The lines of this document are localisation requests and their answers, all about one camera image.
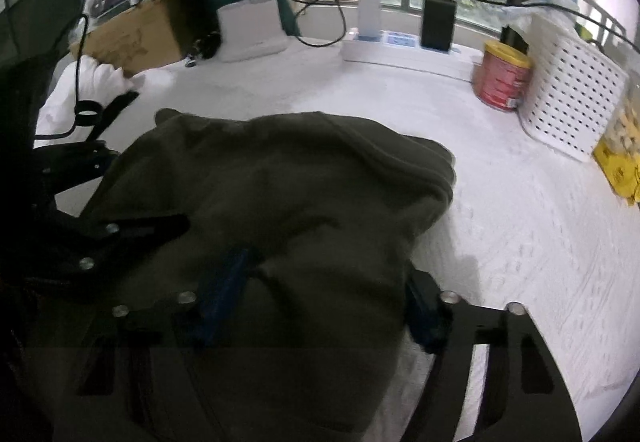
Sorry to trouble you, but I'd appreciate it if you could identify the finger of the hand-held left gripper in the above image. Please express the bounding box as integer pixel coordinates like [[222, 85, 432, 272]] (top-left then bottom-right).
[[27, 213, 192, 291], [32, 139, 121, 197]]

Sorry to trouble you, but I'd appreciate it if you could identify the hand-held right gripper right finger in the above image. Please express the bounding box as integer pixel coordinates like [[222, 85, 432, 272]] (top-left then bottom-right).
[[400, 269, 583, 442]]

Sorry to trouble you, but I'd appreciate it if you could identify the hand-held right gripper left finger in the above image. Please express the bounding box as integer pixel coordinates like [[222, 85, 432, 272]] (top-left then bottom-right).
[[55, 247, 261, 442]]

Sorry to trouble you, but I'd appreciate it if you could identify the olive green shirt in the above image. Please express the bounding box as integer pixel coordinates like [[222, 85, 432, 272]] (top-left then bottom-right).
[[22, 108, 457, 442]]

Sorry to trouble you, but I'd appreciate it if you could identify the white crumpled cloth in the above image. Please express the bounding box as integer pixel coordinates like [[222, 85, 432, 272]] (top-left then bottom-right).
[[37, 54, 146, 143]]

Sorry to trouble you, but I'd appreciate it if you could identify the white tablecloth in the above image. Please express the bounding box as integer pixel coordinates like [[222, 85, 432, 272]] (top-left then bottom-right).
[[35, 34, 640, 442]]

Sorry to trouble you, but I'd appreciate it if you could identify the brown cardboard box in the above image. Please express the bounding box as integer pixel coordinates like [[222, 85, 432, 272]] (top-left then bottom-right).
[[70, 0, 198, 78]]

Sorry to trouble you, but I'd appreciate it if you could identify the small black gadget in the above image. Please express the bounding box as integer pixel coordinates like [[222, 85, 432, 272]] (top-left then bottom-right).
[[187, 29, 223, 68]]

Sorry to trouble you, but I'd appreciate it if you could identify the yellow plastic bag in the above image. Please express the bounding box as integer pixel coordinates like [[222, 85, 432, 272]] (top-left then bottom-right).
[[592, 137, 640, 205]]

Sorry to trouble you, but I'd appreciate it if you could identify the red can with yellow lid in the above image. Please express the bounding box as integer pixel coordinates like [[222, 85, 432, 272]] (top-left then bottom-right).
[[472, 40, 533, 113]]

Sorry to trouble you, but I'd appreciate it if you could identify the white power strip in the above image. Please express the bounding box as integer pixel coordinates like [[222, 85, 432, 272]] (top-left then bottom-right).
[[341, 28, 481, 82]]

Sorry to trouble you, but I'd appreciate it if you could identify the white plastic basket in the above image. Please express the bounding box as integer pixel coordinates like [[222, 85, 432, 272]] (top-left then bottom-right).
[[517, 7, 631, 163]]

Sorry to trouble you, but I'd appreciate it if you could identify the clear jar of snacks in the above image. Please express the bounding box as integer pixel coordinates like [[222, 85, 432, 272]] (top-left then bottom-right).
[[600, 82, 640, 163]]

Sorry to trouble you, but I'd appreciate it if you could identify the black charger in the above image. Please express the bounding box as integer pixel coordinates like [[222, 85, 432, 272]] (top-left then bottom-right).
[[420, 0, 458, 54]]

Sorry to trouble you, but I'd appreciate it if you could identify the white charger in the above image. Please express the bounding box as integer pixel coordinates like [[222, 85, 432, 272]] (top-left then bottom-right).
[[356, 0, 383, 40]]

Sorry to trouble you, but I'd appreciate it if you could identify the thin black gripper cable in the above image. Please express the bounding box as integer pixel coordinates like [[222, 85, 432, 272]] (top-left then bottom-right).
[[32, 12, 106, 140]]

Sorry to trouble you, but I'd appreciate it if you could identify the black strap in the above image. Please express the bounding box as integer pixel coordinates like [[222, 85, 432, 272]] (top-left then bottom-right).
[[75, 91, 141, 143]]

